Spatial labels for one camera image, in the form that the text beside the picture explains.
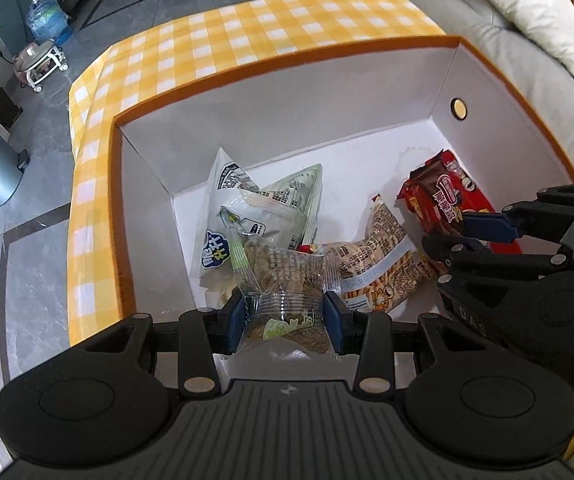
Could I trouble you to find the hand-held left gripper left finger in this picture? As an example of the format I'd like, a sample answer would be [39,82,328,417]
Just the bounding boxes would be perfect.
[69,294,245,396]

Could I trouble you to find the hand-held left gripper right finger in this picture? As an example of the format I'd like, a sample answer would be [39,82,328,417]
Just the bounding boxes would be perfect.
[323,291,498,396]

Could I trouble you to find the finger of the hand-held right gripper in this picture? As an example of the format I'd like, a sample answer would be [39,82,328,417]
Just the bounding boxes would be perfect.
[462,180,574,244]
[422,234,568,281]

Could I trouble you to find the red snack packet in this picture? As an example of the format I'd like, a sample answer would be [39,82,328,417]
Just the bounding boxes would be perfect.
[437,149,522,256]

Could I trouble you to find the brown red wafer packet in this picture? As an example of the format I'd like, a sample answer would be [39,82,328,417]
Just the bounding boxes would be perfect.
[397,157,468,238]

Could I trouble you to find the clear packet of brown snacks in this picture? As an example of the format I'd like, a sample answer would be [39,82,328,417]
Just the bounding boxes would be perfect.
[237,240,340,361]

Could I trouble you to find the beige striped biscuit packet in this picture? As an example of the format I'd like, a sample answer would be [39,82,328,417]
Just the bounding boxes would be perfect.
[324,194,440,313]

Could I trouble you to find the yellow white snack packet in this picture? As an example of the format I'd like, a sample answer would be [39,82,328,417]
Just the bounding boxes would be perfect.
[199,147,308,293]

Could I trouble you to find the clear nut snack packet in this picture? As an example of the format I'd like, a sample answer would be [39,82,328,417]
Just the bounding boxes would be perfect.
[259,164,324,248]

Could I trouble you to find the orange cardboard box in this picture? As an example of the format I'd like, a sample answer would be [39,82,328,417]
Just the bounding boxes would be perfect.
[109,35,574,361]

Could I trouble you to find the grey sofa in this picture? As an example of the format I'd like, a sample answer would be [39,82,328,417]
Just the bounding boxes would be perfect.
[399,0,574,186]

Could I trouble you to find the grey pillow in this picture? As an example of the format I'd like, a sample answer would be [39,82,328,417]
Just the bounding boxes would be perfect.
[447,0,574,88]

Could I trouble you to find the yellow checked tablecloth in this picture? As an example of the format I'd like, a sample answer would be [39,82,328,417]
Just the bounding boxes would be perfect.
[67,0,448,348]

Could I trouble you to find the white rolling stool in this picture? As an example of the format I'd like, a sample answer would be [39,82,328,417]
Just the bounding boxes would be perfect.
[14,40,70,93]

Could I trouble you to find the blue water bottle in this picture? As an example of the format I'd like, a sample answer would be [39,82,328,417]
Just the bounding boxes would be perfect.
[24,0,74,46]

